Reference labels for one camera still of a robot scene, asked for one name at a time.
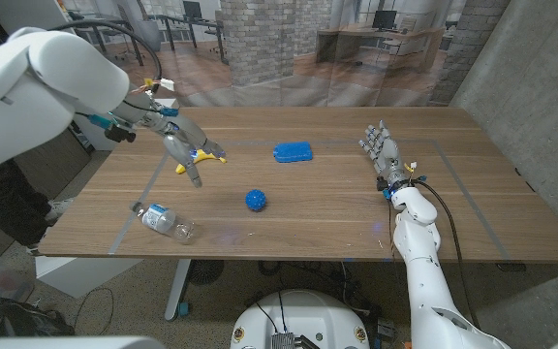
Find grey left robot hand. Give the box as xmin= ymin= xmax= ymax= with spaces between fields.
xmin=126 ymin=99 xmax=227 ymax=189

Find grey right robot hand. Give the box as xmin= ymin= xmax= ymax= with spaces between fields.
xmin=358 ymin=119 xmax=414 ymax=189

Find clear plastic water bottle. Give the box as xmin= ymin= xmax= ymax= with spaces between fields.
xmin=130 ymin=202 xmax=197 ymax=245

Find yellow toy banana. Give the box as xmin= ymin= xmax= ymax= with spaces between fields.
xmin=175 ymin=148 xmax=228 ymax=175

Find blue spiky ball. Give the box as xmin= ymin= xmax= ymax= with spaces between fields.
xmin=245 ymin=188 xmax=267 ymax=212

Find blue rectangular sponge pad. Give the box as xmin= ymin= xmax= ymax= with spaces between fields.
xmin=272 ymin=141 xmax=314 ymax=164

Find dark wooden door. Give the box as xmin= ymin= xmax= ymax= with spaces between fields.
xmin=0 ymin=0 xmax=94 ymax=200

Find printed office backdrop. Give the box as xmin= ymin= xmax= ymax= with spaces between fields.
xmin=60 ymin=0 xmax=511 ymax=108

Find dark round floor fan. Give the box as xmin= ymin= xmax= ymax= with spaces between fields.
xmin=186 ymin=260 xmax=226 ymax=286

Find white table leg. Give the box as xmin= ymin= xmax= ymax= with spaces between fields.
xmin=164 ymin=259 xmax=192 ymax=322

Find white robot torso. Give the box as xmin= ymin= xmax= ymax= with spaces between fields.
xmin=230 ymin=289 xmax=371 ymax=349

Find white partition board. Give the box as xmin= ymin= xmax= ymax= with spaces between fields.
xmin=0 ymin=0 xmax=142 ymax=298

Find black bag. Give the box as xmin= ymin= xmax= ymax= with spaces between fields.
xmin=0 ymin=295 xmax=75 ymax=339

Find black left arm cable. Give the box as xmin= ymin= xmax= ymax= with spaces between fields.
xmin=48 ymin=18 xmax=163 ymax=81

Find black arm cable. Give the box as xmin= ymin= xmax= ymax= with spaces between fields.
xmin=48 ymin=18 xmax=163 ymax=81
xmin=417 ymin=177 xmax=480 ymax=331

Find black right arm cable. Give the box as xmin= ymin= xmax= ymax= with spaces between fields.
xmin=417 ymin=177 xmax=480 ymax=331

